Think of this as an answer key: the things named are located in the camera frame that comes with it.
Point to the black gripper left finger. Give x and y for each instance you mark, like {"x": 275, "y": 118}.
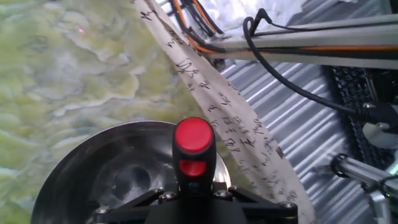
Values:
{"x": 130, "y": 207}

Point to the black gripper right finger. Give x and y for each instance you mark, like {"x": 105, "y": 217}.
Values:
{"x": 267, "y": 210}

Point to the black ladle with red tip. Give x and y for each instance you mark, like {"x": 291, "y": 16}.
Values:
{"x": 194, "y": 133}

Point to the stainless steel bowl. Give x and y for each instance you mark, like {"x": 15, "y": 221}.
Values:
{"x": 93, "y": 161}

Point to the beige calligraphy cloth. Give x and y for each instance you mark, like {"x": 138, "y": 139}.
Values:
{"x": 217, "y": 102}

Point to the green marble pattern mat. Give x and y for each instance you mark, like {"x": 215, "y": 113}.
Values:
{"x": 77, "y": 77}

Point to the black keyboard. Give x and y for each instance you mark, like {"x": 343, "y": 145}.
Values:
{"x": 348, "y": 93}

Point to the white paper sheets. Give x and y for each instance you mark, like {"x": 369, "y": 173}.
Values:
{"x": 248, "y": 12}

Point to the aluminium frame beam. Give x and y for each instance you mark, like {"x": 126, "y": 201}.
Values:
{"x": 311, "y": 37}

